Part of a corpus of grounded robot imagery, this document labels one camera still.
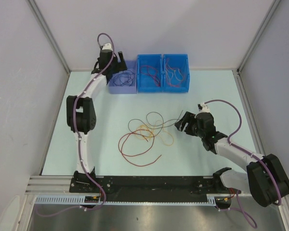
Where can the lavender plastic bin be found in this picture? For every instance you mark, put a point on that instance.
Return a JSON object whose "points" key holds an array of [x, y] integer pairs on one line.
{"points": [[125, 82]]}

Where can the right aluminium frame post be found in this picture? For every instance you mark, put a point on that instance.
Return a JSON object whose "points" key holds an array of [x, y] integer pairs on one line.
{"points": [[265, 22]]}

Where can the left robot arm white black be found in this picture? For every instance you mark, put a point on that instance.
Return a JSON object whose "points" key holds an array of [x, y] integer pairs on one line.
{"points": [[80, 111]]}

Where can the left aluminium frame post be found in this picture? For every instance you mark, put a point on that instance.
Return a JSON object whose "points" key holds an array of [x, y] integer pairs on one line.
{"points": [[48, 33]]}

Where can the blue bin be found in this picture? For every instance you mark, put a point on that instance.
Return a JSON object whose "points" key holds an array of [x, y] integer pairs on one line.
{"points": [[176, 77], [149, 73]]}

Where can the blue bin right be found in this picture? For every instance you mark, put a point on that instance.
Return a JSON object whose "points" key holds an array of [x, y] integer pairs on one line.
{"points": [[176, 77]]}

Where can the blue bin middle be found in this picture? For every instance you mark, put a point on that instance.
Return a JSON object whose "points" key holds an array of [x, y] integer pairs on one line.
{"points": [[149, 73]]}

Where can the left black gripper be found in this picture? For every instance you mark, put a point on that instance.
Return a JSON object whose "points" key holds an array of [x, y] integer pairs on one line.
{"points": [[120, 66]]}

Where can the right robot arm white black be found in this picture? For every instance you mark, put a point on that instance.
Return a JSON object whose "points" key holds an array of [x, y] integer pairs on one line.
{"points": [[264, 176]]}

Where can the front aluminium rail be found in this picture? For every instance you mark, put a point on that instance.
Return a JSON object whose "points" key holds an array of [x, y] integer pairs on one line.
{"points": [[48, 185]]}

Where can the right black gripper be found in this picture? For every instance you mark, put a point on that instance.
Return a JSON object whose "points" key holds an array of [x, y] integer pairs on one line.
{"points": [[180, 124]]}

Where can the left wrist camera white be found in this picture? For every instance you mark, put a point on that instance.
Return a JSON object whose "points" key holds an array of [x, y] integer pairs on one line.
{"points": [[107, 47]]}

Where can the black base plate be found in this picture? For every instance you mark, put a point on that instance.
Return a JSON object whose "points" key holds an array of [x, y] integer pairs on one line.
{"points": [[160, 188]]}

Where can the right aluminium table rail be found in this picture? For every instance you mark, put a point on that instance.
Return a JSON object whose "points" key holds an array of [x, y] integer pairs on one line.
{"points": [[249, 115]]}

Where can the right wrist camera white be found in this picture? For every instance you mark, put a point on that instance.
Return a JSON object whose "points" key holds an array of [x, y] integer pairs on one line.
{"points": [[203, 108]]}

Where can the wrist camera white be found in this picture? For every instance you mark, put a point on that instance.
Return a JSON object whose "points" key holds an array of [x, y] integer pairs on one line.
{"points": [[203, 108], [107, 47]]}

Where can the aluminium frame post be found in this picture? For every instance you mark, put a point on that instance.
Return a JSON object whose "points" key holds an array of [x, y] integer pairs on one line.
{"points": [[48, 33], [265, 22]]}

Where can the white slotted cable duct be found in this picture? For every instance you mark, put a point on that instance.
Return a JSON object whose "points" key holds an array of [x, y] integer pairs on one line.
{"points": [[88, 200]]}

